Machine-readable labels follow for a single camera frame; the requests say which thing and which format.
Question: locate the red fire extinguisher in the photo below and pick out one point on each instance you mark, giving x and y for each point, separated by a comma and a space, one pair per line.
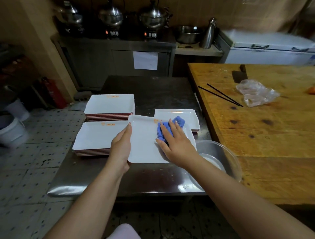
55, 94

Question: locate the white rectangular plate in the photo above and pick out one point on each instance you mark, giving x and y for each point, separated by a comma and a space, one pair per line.
142, 142

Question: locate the black induction cooker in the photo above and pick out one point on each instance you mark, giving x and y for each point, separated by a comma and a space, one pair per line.
72, 30
112, 33
150, 35

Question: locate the beige side counter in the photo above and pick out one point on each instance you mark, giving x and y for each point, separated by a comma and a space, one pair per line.
197, 51

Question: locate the crumpled clear plastic bag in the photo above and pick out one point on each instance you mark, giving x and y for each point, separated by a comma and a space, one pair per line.
257, 93

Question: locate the white chest freezer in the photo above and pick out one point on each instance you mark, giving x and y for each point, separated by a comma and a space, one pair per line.
265, 57

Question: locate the white paper sheet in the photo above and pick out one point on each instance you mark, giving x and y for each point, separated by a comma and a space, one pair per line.
145, 60

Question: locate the loose light floor tile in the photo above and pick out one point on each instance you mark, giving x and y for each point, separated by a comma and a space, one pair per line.
78, 106

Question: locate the wooden table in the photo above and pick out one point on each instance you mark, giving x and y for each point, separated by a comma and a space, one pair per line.
270, 142

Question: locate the person's left hand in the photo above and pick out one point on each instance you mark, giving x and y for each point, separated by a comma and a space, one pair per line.
120, 152

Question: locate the stack of white plates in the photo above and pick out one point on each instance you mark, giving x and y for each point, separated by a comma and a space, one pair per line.
108, 103
189, 117
96, 135

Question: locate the stainless steel cabinet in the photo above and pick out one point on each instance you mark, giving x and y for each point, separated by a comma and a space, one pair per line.
93, 66

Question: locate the blue cloth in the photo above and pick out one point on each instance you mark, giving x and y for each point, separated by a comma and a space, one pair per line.
161, 133

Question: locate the person's left forearm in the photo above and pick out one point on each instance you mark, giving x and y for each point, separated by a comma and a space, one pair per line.
86, 206

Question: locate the steel work table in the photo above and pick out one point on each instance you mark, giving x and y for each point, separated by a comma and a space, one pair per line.
152, 91

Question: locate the clear glass bowl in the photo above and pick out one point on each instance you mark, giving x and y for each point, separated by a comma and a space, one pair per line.
216, 150

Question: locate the person's right forearm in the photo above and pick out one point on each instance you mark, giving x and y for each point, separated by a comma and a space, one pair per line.
246, 197

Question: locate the grey brick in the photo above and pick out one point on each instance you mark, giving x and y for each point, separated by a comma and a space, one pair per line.
82, 96

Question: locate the steel basin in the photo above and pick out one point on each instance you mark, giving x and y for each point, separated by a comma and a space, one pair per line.
188, 37

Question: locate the white plastic bucket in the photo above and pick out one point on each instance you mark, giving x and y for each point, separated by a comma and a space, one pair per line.
13, 134
18, 110

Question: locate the black chopstick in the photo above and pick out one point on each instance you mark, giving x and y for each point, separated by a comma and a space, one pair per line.
225, 95
219, 96

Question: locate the orange carrot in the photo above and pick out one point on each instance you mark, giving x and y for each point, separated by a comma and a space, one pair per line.
312, 90

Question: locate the dark storage rack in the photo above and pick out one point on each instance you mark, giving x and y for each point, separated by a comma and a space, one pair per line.
17, 71

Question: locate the steel jug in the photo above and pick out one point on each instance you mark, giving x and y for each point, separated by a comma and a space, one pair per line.
208, 35

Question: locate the person's right hand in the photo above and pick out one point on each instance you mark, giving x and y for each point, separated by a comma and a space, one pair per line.
180, 150

